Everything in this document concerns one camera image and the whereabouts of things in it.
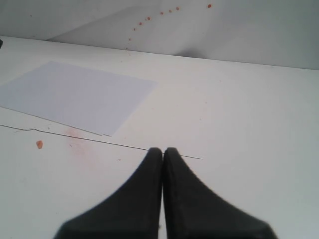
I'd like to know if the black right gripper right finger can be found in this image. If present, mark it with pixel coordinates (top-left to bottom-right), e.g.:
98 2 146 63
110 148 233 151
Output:
163 147 277 239

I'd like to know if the white backdrop paper sheet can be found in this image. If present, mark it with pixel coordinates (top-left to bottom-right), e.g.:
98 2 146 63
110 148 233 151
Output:
0 0 319 70

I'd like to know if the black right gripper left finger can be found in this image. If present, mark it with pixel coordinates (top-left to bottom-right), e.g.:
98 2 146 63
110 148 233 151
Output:
55 148 162 239

